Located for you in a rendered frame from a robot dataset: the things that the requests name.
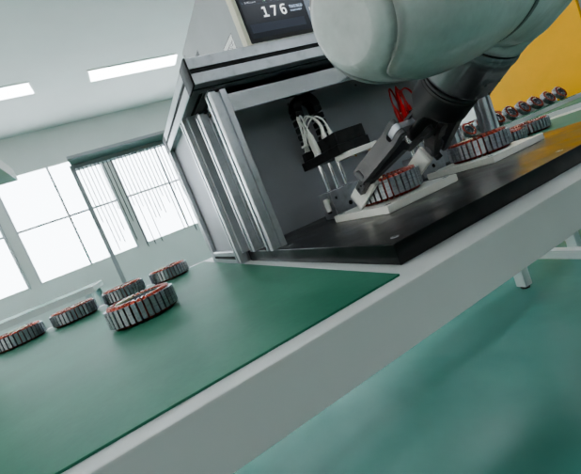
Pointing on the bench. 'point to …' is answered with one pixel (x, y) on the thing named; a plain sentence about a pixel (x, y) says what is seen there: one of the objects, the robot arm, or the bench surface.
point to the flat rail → (243, 101)
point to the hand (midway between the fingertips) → (387, 183)
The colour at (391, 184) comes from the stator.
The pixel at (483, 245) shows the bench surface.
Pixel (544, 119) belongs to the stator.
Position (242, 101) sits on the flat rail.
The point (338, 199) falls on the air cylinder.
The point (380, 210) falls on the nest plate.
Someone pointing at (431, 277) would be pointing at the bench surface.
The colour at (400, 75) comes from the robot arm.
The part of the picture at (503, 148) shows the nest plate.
